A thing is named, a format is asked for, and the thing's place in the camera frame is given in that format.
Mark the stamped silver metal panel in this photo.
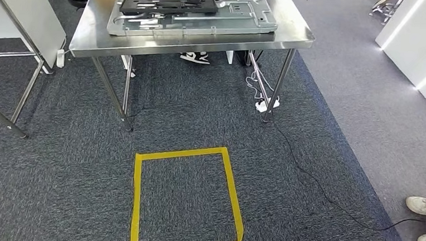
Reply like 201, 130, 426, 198
105, 0, 280, 47

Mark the white cube cabinet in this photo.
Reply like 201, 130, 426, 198
0, 0, 70, 60

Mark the white lit display wall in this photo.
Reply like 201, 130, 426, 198
371, 0, 426, 102

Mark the black plastic mounting plate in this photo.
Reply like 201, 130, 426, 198
118, 0, 220, 22

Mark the chrome chair base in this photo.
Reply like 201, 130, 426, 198
368, 0, 407, 28

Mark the yellow floor tape square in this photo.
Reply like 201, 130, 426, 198
129, 141, 250, 241

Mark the thin black floor cable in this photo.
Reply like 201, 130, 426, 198
265, 120, 426, 235

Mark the stainless steel workbench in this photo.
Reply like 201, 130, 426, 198
63, 0, 319, 143

